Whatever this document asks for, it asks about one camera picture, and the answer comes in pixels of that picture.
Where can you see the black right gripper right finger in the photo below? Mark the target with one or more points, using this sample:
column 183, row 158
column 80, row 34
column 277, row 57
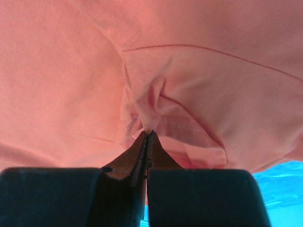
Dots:
column 179, row 197

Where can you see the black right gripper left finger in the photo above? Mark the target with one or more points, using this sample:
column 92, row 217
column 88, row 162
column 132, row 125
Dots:
column 110, row 196

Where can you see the orange t shirt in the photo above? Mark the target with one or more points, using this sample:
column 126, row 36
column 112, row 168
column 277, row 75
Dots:
column 220, row 81

